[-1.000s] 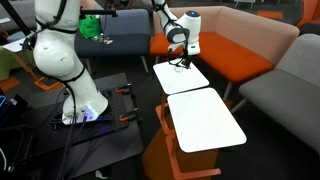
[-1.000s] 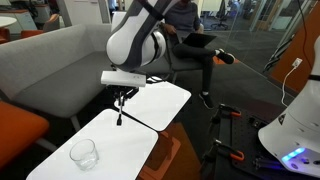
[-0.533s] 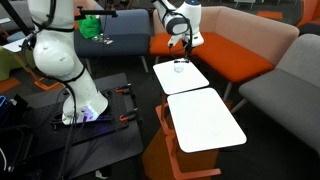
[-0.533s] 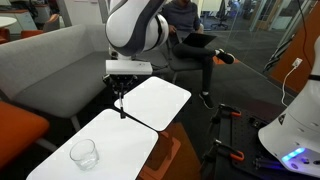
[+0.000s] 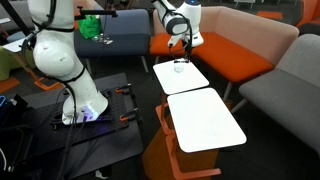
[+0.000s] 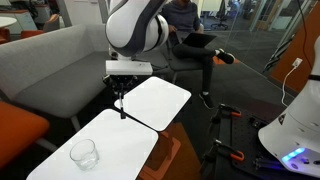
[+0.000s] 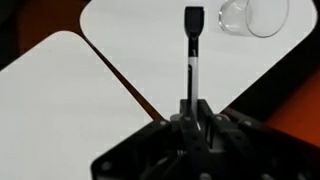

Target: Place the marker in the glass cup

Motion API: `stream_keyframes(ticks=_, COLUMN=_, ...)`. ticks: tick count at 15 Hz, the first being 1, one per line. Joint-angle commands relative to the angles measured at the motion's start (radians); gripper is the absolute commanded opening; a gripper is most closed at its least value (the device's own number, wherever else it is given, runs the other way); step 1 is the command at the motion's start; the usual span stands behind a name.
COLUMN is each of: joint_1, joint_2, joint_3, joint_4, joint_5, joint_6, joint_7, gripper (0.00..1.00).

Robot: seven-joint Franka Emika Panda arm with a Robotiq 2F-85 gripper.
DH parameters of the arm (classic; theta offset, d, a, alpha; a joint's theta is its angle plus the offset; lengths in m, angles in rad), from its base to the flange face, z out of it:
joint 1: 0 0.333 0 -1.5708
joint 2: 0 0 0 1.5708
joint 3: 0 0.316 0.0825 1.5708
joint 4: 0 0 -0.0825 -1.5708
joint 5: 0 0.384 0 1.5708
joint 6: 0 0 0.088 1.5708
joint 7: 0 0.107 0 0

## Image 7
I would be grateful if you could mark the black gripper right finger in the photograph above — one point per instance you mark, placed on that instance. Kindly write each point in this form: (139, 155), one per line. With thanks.
(240, 143)

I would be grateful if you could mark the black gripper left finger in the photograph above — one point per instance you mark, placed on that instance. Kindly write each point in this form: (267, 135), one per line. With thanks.
(173, 143)

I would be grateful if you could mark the black and white marker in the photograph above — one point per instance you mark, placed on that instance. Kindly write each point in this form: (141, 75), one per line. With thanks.
(193, 66)

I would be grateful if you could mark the clear glass cup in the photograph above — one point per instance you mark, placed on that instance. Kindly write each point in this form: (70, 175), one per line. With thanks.
(240, 18)

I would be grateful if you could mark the orange upholstered chair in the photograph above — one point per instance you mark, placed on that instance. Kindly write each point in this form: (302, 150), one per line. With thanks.
(300, 113)

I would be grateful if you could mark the white rounded square side table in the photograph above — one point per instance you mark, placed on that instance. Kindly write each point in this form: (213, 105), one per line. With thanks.
(150, 50)
(50, 100)

